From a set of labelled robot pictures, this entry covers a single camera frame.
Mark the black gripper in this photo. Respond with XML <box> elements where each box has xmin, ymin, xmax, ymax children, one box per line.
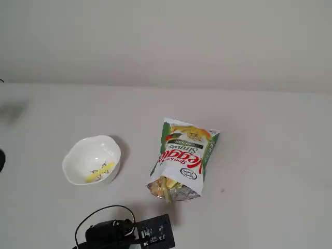
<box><xmin>85</xmin><ymin>219</ymin><xmax>138</xmax><ymax>249</ymax></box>

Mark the white ceramic bowl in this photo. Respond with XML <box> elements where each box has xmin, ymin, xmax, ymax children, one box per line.
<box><xmin>62</xmin><ymin>134</ymin><xmax>122</xmax><ymax>186</ymax></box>

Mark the black wrist camera board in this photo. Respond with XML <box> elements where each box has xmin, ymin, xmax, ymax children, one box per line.
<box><xmin>134</xmin><ymin>214</ymin><xmax>176</xmax><ymax>249</ymax></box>

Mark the short yellow veggie straw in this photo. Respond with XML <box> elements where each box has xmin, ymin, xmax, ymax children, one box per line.
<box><xmin>165</xmin><ymin>177</ymin><xmax>180</xmax><ymax>189</ymax></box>

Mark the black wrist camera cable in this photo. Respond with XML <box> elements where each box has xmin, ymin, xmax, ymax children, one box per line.
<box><xmin>74</xmin><ymin>204</ymin><xmax>136</xmax><ymax>249</ymax></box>

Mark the veggie straws snack packet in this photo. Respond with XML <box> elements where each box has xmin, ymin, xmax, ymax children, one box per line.
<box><xmin>146</xmin><ymin>118</ymin><xmax>221</xmax><ymax>205</ymax></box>

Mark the pale green veggie straw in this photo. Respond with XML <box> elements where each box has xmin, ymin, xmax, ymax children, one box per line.
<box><xmin>162</xmin><ymin>185</ymin><xmax>174</xmax><ymax>205</ymax></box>

